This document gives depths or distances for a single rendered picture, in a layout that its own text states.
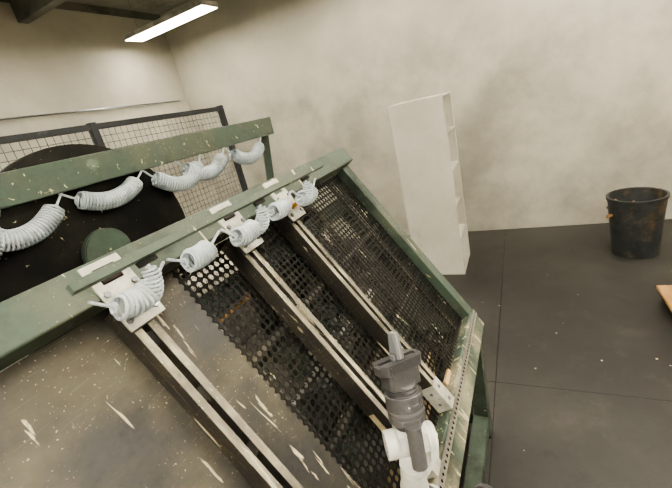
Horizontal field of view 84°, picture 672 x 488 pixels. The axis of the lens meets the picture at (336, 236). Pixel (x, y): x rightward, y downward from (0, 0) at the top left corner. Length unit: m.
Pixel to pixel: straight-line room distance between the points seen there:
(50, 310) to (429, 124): 3.80
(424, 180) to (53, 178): 3.59
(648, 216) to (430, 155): 2.21
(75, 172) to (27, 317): 0.70
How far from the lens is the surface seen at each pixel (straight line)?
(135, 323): 1.02
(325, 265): 1.53
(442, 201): 4.42
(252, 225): 1.19
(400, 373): 0.91
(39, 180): 1.52
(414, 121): 4.29
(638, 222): 4.85
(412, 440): 0.94
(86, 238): 1.61
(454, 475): 1.67
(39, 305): 1.01
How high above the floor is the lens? 2.16
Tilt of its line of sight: 18 degrees down
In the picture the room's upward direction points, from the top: 13 degrees counter-clockwise
